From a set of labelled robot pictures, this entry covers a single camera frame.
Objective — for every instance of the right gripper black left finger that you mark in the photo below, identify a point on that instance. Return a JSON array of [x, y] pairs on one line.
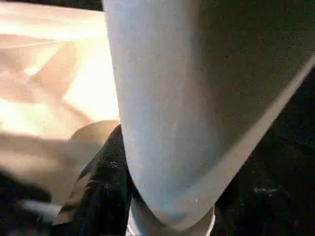
[[98, 196]]

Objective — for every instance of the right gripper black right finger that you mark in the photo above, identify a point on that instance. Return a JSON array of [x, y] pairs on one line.
[[270, 204]]

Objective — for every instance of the black mat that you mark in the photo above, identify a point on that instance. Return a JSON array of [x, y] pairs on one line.
[[290, 127]]

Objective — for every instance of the white plastic table leg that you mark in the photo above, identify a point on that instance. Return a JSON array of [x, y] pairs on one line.
[[184, 98]]

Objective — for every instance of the white plastic table top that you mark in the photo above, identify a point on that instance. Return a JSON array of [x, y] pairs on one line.
[[49, 86]]

